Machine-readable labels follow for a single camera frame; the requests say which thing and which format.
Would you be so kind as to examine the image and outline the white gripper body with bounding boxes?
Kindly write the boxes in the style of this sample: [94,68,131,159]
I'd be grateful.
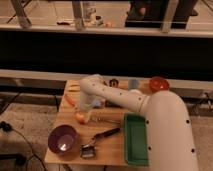
[78,91,95,120]

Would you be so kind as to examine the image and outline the orange apple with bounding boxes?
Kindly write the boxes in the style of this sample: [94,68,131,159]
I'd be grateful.
[75,113,87,124]

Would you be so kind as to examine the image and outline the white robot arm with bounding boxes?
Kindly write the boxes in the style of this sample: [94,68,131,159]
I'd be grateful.
[79,74,199,171]

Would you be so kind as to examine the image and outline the small metal cup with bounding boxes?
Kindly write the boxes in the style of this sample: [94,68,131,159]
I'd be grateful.
[109,79,119,87]

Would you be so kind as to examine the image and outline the light blue cup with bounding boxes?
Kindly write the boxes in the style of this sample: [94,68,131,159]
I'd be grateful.
[128,79,139,90]

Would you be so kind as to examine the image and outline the orange carrot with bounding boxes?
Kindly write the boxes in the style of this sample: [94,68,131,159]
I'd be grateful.
[64,94,76,106]

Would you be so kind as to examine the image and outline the purple bowl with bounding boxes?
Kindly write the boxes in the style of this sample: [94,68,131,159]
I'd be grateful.
[48,125,78,155]

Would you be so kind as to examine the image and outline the green plastic tray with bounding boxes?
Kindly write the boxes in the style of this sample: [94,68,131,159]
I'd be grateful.
[124,113,149,166]

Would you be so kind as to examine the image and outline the red bowl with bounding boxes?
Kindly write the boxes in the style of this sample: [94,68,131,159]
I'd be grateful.
[149,77,169,92]

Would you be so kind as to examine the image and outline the black handled metal scraper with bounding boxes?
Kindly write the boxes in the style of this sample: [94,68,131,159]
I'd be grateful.
[80,128,120,159]

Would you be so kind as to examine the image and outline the black floor cable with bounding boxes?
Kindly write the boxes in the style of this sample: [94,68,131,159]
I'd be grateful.
[0,120,49,171]

